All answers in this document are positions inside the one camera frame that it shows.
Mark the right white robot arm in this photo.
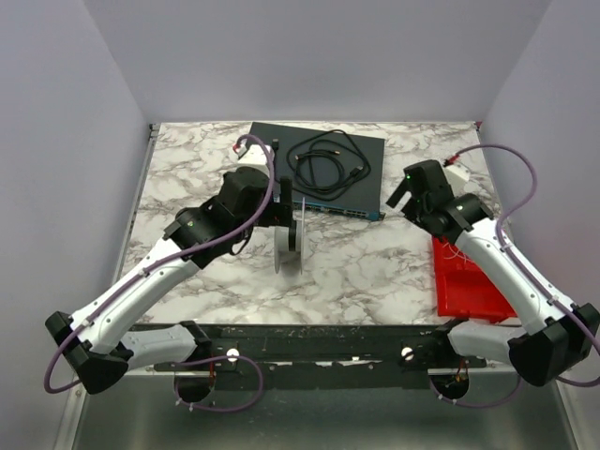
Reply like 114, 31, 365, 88
387, 159, 599, 386

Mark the black USB cable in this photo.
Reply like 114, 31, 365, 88
269, 129, 369, 201

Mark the dark network switch box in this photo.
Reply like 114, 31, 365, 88
249, 122, 385, 221

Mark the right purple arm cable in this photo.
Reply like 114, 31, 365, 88
444, 143, 600, 388

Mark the grey cable spool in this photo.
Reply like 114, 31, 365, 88
274, 198, 306, 276

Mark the red plastic tray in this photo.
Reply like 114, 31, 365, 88
431, 237, 517, 323

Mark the aluminium frame rail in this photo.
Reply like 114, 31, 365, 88
111, 123, 161, 285

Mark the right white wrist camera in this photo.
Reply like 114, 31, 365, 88
442, 162, 471, 195

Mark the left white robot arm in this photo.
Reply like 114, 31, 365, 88
45, 166, 294, 395

